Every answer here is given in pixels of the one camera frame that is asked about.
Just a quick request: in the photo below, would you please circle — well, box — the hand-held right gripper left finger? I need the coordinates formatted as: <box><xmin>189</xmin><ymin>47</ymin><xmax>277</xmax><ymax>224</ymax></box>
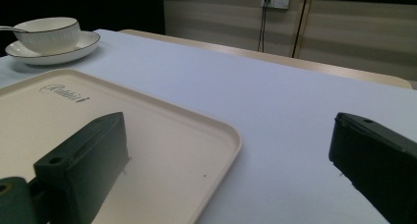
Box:
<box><xmin>32</xmin><ymin>111</ymin><xmax>131</xmax><ymax>224</ymax></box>

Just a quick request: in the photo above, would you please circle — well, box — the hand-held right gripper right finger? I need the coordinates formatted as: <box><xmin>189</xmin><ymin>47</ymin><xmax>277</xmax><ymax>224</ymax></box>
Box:
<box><xmin>328</xmin><ymin>112</ymin><xmax>417</xmax><ymax>224</ymax></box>

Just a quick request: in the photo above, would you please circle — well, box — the cream plastic tray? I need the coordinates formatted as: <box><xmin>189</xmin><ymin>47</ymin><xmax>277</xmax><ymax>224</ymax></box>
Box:
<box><xmin>0</xmin><ymin>68</ymin><xmax>243</xmax><ymax>224</ymax></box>

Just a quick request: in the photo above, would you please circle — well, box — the white black-rimmed plate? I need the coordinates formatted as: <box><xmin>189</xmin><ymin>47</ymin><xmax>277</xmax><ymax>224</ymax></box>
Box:
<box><xmin>4</xmin><ymin>30</ymin><xmax>101</xmax><ymax>66</ymax></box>

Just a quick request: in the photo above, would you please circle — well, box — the wooden table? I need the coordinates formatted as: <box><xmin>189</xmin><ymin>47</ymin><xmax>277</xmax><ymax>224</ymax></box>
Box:
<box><xmin>119</xmin><ymin>28</ymin><xmax>413</xmax><ymax>89</ymax></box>

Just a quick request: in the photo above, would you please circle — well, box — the light blue tablecloth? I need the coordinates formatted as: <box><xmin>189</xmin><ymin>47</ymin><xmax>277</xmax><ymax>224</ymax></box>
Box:
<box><xmin>0</xmin><ymin>28</ymin><xmax>417</xmax><ymax>224</ymax></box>

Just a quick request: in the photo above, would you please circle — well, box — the white ribbed bowl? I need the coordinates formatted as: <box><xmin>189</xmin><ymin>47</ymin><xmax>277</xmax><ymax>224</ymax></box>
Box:
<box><xmin>13</xmin><ymin>17</ymin><xmax>82</xmax><ymax>56</ymax></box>

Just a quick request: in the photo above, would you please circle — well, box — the metal spoon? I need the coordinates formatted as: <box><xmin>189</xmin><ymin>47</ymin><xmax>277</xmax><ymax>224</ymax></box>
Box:
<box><xmin>0</xmin><ymin>26</ymin><xmax>29</xmax><ymax>34</ymax></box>

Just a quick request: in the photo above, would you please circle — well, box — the black cable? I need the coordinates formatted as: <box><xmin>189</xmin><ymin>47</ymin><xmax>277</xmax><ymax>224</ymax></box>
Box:
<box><xmin>257</xmin><ymin>0</ymin><xmax>270</xmax><ymax>53</ymax></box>

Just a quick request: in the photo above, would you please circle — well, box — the white wall socket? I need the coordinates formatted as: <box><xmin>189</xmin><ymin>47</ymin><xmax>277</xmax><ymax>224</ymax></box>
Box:
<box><xmin>261</xmin><ymin>0</ymin><xmax>291</xmax><ymax>10</ymax></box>

